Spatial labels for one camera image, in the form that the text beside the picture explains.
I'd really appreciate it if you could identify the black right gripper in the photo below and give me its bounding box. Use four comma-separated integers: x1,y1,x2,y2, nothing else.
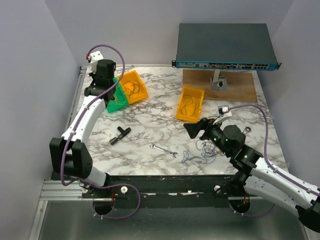
183,116,231,156

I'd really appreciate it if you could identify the yellow bin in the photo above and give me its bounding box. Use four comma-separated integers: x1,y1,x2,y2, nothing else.
176,86,205,123
119,70,149,105

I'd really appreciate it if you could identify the blue cable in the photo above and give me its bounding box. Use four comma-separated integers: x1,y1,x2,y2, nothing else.
180,139,222,165

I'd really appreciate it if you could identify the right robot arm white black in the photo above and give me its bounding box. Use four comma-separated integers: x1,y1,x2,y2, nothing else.
183,118,320,232

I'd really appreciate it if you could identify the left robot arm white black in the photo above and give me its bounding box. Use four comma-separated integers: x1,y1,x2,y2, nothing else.
49,59,116,198

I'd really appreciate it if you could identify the green plastic bin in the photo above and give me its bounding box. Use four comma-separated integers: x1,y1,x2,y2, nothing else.
106,83,129,113

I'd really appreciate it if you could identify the silver open-end wrench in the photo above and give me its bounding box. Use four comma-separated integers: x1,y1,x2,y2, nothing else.
149,143,178,158

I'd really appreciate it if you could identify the silver ratchet wrench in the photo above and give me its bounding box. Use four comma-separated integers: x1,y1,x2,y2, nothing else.
242,126,252,135

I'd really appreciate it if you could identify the wooden base board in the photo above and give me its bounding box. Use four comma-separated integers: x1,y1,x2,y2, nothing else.
182,69,258,103

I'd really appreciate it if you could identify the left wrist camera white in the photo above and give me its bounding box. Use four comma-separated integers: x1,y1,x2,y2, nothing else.
86,50,104,73

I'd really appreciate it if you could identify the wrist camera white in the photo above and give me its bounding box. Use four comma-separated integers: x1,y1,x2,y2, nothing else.
213,105,232,125
86,50,104,73

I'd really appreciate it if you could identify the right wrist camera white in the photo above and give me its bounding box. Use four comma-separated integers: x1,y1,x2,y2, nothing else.
213,105,232,125

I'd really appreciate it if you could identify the metal switch stand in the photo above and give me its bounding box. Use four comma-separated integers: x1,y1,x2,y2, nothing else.
210,69,228,92

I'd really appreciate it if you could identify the black T-handle tool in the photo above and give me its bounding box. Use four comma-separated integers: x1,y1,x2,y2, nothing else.
109,126,132,146

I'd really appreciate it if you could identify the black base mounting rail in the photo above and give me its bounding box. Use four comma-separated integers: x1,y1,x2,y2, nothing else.
49,171,261,210

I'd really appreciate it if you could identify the blue network switch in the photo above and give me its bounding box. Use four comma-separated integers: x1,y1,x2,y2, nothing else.
171,23,281,71

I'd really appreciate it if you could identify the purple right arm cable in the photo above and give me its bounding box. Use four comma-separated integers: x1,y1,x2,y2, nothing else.
228,104,320,218

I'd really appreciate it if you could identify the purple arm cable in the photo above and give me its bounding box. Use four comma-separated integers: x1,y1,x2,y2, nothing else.
60,44,141,221
228,104,320,218

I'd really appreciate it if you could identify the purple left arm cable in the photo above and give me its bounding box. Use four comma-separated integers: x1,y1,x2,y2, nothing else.
60,44,141,221

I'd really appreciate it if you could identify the aluminium table frame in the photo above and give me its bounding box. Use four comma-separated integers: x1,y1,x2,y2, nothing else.
31,65,308,240

